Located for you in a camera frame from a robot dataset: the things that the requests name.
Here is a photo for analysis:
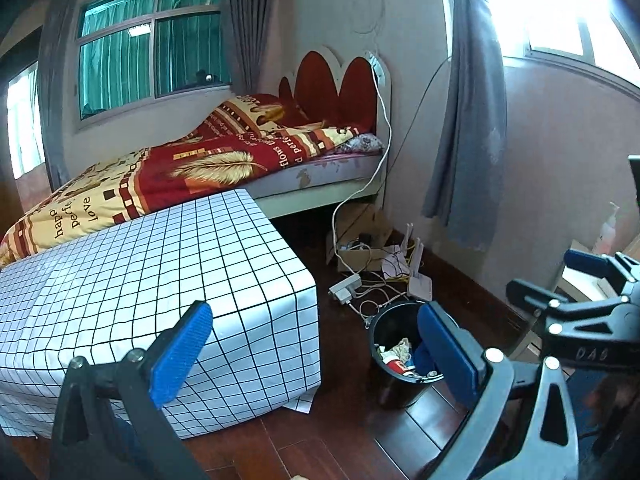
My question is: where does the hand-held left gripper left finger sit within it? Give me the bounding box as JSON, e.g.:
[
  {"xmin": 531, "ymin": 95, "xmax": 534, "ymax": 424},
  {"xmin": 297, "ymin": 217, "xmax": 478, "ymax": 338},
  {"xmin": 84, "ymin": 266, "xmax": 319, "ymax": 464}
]
[{"xmin": 50, "ymin": 301, "xmax": 213, "ymax": 480}]

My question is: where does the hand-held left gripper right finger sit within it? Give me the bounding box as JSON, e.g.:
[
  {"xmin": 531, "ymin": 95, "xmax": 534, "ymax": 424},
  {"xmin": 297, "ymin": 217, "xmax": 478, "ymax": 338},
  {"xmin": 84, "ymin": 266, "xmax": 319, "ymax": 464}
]
[{"xmin": 417, "ymin": 302, "xmax": 581, "ymax": 480}]

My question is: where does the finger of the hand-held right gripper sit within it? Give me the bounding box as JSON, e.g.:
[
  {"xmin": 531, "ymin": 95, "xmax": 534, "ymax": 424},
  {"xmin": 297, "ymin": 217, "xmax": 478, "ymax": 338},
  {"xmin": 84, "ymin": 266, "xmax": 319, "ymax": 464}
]
[
  {"xmin": 564, "ymin": 249, "xmax": 640, "ymax": 291},
  {"xmin": 506, "ymin": 280, "xmax": 566, "ymax": 321}
]

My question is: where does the beige knotted cloth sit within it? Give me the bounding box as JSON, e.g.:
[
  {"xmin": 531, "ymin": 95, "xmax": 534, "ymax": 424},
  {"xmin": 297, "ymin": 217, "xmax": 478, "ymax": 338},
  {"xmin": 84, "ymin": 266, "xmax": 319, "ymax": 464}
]
[{"xmin": 376, "ymin": 337, "xmax": 414, "ymax": 362}]

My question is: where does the black plastic bucket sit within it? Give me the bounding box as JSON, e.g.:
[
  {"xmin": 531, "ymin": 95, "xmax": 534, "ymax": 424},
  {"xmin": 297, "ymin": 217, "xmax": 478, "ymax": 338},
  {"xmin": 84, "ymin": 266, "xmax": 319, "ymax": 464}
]
[{"xmin": 369, "ymin": 301, "xmax": 452, "ymax": 409}]

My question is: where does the dark cabinet with white top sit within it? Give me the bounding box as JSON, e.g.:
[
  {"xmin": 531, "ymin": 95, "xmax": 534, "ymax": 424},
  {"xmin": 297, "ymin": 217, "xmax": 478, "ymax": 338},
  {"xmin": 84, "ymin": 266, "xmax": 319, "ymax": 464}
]
[{"xmin": 510, "ymin": 235, "xmax": 640, "ymax": 361}]

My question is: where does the pink pump bottle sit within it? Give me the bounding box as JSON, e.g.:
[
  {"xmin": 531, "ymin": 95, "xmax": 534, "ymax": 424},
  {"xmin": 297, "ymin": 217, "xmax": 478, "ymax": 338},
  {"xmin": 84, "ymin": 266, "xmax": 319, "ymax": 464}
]
[{"xmin": 596, "ymin": 201, "xmax": 622, "ymax": 257}]

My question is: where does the white router with antennae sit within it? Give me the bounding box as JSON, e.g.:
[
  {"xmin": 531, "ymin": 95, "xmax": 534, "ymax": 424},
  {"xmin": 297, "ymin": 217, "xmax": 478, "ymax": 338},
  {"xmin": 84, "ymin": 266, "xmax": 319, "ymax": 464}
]
[
  {"xmin": 406, "ymin": 239, "xmax": 436, "ymax": 302},
  {"xmin": 381, "ymin": 221, "xmax": 417, "ymax": 279}
]

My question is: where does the white checked tablecloth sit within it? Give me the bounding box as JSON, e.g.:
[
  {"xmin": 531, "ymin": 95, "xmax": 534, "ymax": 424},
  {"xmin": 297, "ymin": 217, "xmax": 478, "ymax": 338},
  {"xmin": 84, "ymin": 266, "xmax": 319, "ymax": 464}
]
[{"xmin": 0, "ymin": 189, "xmax": 322, "ymax": 442}]

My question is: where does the white power strip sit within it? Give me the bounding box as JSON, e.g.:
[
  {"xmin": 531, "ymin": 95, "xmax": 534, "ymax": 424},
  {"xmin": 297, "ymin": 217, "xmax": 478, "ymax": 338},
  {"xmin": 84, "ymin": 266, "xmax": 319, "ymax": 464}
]
[{"xmin": 327, "ymin": 273, "xmax": 363, "ymax": 306}]

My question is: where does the cardboard box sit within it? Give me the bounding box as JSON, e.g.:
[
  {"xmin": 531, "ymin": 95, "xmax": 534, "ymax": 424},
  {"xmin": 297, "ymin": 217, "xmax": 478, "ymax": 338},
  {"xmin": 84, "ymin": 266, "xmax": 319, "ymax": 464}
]
[{"xmin": 325, "ymin": 204, "xmax": 397, "ymax": 274}]

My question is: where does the red yellow printed blanket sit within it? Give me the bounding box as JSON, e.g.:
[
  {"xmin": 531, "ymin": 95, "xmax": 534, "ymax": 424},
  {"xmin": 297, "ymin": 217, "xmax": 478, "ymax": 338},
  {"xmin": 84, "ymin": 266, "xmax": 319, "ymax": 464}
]
[{"xmin": 0, "ymin": 92, "xmax": 369, "ymax": 269}]

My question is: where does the grey patterned curtain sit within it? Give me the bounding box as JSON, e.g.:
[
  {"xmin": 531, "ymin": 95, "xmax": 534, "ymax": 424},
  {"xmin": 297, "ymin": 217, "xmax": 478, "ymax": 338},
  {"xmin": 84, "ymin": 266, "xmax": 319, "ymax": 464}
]
[{"xmin": 421, "ymin": 0, "xmax": 509, "ymax": 254}]

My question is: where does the brown wardrobe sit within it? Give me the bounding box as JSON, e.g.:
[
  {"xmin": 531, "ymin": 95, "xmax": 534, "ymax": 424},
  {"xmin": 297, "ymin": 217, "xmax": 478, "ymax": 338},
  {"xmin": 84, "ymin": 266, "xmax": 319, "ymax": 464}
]
[{"xmin": 0, "ymin": 172, "xmax": 27, "ymax": 243}]

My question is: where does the white bed with red headboard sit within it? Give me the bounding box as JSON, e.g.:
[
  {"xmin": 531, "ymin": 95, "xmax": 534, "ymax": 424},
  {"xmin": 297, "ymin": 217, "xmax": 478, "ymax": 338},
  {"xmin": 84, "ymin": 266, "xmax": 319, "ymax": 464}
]
[{"xmin": 0, "ymin": 45, "xmax": 394, "ymax": 269}]

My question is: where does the floral pillow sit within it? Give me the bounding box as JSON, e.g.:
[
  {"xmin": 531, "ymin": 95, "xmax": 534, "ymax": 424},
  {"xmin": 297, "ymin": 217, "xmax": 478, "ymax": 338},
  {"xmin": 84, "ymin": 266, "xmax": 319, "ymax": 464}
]
[{"xmin": 334, "ymin": 132, "xmax": 387, "ymax": 157}]

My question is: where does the narrow bright window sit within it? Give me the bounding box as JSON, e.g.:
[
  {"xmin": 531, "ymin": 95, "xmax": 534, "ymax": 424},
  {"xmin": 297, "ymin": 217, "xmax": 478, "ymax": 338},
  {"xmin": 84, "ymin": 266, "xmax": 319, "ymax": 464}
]
[{"xmin": 4, "ymin": 59, "xmax": 47, "ymax": 182}]

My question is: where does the large window with green curtain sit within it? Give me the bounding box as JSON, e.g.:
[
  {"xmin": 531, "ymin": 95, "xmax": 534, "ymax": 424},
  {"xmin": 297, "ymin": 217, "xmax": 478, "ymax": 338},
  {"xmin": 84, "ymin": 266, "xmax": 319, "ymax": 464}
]
[{"xmin": 74, "ymin": 0, "xmax": 234, "ymax": 122}]

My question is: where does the yellow cable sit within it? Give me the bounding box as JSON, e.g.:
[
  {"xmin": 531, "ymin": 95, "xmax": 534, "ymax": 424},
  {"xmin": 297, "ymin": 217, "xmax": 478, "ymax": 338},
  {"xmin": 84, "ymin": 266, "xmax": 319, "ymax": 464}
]
[{"xmin": 399, "ymin": 239, "xmax": 422, "ymax": 282}]

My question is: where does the white cable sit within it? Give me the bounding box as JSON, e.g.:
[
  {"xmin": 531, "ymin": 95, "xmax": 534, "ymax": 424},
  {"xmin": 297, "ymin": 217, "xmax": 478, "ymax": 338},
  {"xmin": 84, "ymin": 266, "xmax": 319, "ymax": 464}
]
[{"xmin": 324, "ymin": 51, "xmax": 392, "ymax": 282}]

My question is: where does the black cable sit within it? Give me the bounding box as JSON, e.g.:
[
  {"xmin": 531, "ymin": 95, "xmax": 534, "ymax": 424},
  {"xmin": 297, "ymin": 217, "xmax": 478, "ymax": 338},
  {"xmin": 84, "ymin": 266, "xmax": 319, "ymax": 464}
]
[{"xmin": 384, "ymin": 54, "xmax": 454, "ymax": 207}]

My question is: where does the bright window above wall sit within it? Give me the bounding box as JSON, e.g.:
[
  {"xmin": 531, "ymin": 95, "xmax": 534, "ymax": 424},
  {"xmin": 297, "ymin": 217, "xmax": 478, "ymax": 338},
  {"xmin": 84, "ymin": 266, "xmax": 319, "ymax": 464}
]
[{"xmin": 487, "ymin": 0, "xmax": 640, "ymax": 82}]

